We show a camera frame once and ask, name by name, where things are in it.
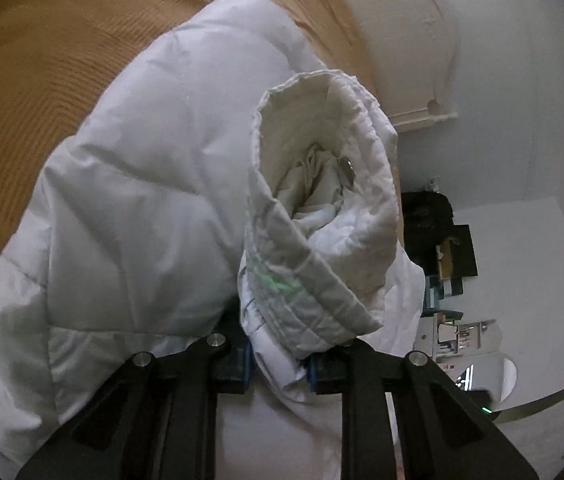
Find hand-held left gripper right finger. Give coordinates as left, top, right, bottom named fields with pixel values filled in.
left=306, top=341, right=539, bottom=480

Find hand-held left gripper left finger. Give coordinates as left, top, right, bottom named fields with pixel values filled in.
left=16, top=332, right=254, bottom=480

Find white puffer jacket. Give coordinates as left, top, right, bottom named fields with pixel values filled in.
left=0, top=0, right=427, bottom=480

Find shelf unit with items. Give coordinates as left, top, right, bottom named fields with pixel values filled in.
left=419, top=274, right=465, bottom=363

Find black backpack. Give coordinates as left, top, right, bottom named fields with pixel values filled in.
left=401, top=191, right=456, bottom=267

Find black flat box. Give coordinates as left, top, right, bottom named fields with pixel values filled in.
left=448, top=224, right=478, bottom=278

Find tan bed blanket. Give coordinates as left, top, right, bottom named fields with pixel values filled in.
left=0, top=0, right=379, bottom=346

